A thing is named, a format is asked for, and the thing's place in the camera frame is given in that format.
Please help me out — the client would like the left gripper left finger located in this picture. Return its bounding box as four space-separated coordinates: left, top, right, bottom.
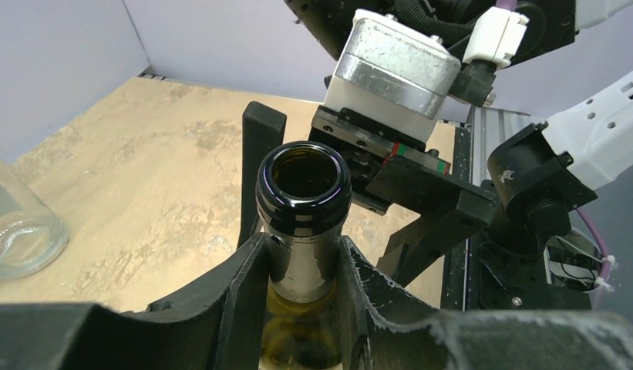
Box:
0 233 268 369

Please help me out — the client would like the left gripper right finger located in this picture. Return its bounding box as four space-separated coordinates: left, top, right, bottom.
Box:
338 237 633 369

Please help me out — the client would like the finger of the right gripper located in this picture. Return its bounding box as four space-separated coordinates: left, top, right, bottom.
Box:
366 156 497 287
237 101 287 247

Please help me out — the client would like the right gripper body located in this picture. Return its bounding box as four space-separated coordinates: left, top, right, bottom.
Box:
308 106 451 215

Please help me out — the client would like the dark green bottle silver foil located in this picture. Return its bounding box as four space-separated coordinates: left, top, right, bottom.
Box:
255 141 352 369

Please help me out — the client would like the clear round bottle silver cap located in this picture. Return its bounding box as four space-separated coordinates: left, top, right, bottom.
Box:
0 160 69 280

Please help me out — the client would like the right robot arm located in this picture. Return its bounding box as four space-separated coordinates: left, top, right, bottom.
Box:
288 1 628 291

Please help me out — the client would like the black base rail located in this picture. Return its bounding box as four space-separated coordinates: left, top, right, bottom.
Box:
441 107 532 312

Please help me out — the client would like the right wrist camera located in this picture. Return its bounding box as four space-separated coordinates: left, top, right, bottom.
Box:
323 9 461 143

